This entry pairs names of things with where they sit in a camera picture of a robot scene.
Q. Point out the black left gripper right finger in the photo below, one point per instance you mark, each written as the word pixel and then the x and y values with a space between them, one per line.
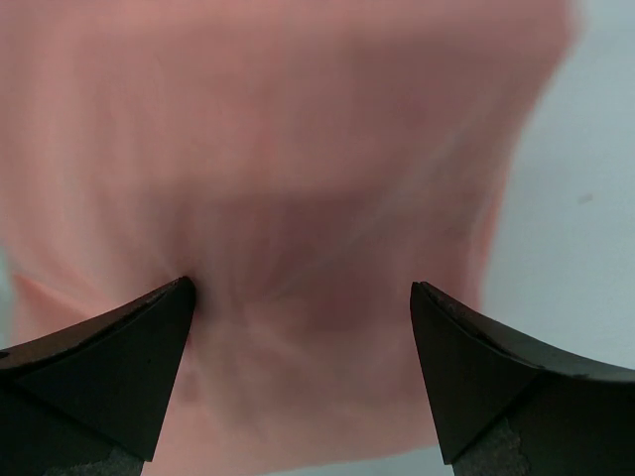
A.
pixel 506 403

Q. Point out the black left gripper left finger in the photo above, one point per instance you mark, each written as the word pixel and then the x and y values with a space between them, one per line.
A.
pixel 91 398

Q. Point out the pink t-shirt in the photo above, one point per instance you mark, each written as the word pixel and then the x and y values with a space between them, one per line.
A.
pixel 304 162

